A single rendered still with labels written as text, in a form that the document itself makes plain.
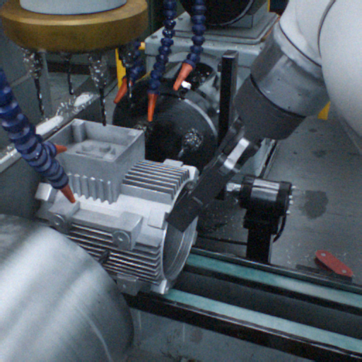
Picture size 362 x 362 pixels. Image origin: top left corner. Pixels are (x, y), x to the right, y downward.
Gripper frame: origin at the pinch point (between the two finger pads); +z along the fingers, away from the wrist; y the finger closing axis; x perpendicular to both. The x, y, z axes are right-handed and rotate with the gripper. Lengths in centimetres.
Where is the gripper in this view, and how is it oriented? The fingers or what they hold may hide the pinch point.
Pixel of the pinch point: (188, 208)
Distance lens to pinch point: 62.9
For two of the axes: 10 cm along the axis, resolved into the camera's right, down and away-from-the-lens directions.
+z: -4.7, 6.3, 6.1
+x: 8.1, 5.8, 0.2
